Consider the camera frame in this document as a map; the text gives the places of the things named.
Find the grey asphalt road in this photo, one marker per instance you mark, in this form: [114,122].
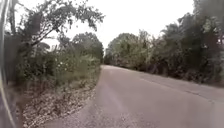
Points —
[140,103]

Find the row of trees and bushes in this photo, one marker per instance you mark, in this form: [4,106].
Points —
[56,56]

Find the leaf-strewn dirt verge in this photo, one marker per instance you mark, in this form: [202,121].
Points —
[56,103]

